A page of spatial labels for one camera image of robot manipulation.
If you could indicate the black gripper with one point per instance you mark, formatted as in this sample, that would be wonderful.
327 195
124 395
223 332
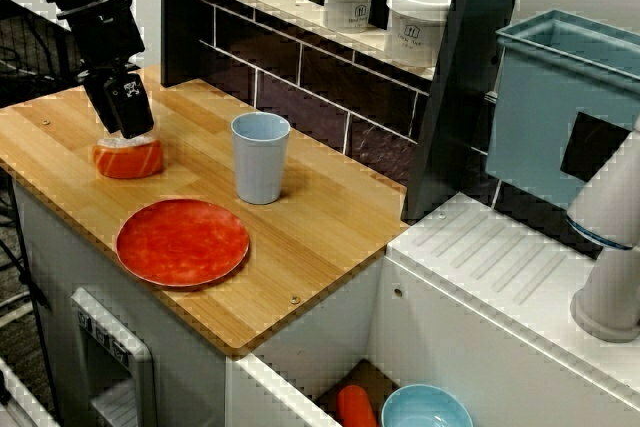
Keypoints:
105 32

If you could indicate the salmon sushi toy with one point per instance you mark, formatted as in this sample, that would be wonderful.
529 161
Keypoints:
125 162

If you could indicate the red round plate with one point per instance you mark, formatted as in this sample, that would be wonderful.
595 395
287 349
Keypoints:
182 244

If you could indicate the light blue plastic cup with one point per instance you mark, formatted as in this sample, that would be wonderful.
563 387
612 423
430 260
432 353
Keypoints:
260 167

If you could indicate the grey appliance panel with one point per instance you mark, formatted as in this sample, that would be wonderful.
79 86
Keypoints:
110 347

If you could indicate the white toy kitchen unit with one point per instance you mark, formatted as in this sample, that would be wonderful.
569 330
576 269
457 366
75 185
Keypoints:
300 347

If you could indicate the dark brown sink mat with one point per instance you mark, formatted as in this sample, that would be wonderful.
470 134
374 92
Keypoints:
370 377

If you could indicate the orange toy carrot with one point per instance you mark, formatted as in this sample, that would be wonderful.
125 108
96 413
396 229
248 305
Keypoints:
356 409

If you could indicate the teal plastic bin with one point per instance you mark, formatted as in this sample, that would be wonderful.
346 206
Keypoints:
530 107

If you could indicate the light blue bowl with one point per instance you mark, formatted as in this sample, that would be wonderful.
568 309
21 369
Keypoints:
425 404

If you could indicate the black square patch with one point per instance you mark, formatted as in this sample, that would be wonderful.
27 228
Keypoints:
592 147

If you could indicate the white toy faucet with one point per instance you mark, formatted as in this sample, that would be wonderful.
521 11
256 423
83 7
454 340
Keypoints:
605 197

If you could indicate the silver metal rail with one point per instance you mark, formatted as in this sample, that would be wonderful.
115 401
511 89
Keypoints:
20 399

